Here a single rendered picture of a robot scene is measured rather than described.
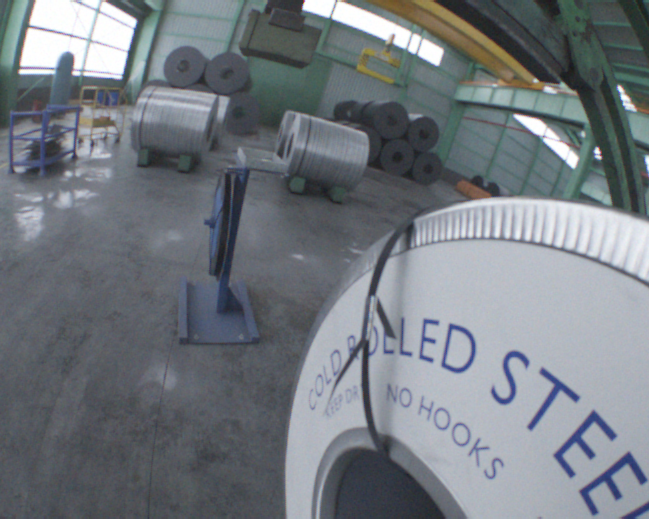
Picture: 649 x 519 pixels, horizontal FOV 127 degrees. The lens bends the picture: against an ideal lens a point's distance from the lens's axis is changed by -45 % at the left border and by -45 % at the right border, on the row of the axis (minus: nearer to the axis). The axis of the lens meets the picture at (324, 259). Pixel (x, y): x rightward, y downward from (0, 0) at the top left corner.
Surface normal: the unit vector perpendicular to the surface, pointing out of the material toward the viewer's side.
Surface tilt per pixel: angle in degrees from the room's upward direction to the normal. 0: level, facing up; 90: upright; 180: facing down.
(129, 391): 0
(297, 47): 92
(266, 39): 92
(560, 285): 90
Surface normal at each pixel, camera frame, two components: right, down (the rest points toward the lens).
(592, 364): -0.93, -0.15
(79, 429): 0.29, -0.85
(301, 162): 0.15, 0.66
